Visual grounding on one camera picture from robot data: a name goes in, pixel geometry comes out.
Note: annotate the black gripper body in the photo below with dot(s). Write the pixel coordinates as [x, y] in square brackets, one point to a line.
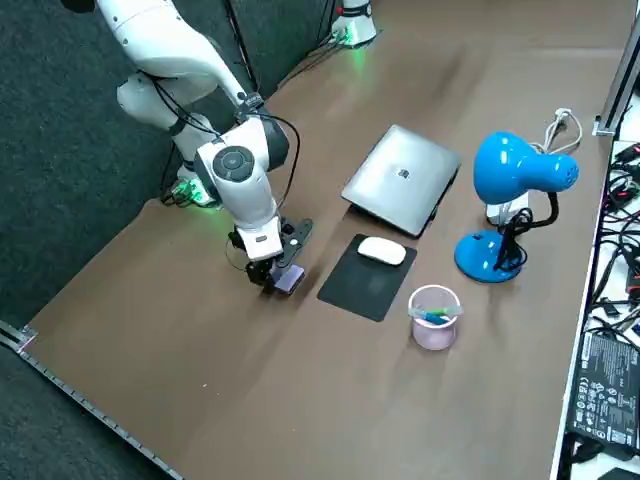
[260, 267]

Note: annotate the lilac phone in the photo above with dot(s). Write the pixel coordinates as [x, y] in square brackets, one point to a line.
[292, 280]

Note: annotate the grey laptop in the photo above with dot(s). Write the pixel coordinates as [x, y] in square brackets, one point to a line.
[400, 175]

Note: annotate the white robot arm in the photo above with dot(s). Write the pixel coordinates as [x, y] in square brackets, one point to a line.
[357, 20]
[165, 55]

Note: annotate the black mouse pad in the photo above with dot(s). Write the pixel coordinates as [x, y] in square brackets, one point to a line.
[360, 287]

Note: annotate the white computer mouse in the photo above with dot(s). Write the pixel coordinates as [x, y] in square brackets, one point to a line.
[382, 250]

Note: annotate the blue green pen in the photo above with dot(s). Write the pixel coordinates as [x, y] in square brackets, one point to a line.
[435, 316]

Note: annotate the pink translucent cup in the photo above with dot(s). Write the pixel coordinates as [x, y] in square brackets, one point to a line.
[434, 336]

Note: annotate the white power strip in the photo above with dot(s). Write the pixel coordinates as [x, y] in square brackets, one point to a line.
[500, 214]

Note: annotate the blue desk lamp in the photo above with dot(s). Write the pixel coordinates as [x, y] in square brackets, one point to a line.
[510, 160]

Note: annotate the black labelled power brick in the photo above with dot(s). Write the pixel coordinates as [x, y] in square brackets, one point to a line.
[605, 390]

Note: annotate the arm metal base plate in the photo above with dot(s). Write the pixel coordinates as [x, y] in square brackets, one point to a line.
[202, 204]
[367, 40]

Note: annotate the aluminium table edge rail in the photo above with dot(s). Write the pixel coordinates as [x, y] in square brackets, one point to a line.
[75, 395]

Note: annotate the aluminium post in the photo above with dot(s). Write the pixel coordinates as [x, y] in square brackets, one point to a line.
[617, 75]

